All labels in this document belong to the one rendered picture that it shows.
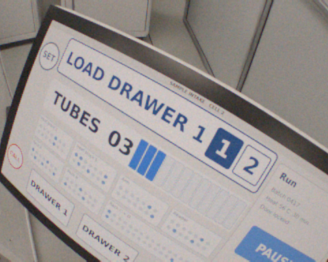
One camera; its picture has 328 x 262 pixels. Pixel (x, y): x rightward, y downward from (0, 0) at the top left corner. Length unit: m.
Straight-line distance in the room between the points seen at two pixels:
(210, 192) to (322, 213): 0.14
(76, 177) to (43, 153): 0.07
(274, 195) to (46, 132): 0.31
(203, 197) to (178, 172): 0.04
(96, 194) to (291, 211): 0.24
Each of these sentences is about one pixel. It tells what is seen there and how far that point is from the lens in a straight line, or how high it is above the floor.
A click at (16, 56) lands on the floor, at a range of 2.39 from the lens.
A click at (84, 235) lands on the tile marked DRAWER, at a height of 0.99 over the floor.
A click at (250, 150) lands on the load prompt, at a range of 0.34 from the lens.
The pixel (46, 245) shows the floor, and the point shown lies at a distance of 1.53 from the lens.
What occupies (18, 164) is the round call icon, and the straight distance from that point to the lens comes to 0.52.
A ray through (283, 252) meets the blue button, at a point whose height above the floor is 1.10.
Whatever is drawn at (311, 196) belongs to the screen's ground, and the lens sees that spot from 0.36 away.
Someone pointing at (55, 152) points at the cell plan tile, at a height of 1.06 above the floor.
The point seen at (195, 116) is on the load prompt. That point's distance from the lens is 0.35.
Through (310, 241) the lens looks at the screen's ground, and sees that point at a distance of 0.38.
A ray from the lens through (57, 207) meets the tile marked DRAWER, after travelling 0.48.
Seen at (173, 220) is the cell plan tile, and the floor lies 1.08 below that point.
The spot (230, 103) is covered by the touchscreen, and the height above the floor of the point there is 1.19.
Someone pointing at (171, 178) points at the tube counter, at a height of 1.11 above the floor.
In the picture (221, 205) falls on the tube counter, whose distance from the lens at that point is 0.36.
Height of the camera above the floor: 1.43
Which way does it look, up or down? 53 degrees down
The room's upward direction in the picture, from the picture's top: 11 degrees clockwise
